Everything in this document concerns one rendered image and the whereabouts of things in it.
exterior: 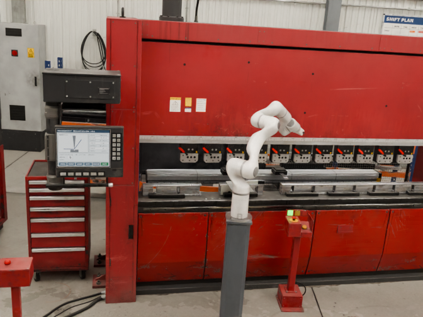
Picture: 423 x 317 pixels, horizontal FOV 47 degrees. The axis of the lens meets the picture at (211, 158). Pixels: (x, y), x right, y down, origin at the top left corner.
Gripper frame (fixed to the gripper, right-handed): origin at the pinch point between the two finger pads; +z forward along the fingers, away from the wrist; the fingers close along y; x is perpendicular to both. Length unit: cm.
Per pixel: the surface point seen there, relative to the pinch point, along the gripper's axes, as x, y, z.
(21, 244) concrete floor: -227, -201, -9
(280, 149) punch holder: -20.0, -10.2, 6.2
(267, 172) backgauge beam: -43, -23, 42
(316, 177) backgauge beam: -25, 13, 69
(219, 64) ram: 15, -67, -55
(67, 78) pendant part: -50, -103, -156
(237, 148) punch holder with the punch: -37, -36, -16
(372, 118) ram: 43, 38, 43
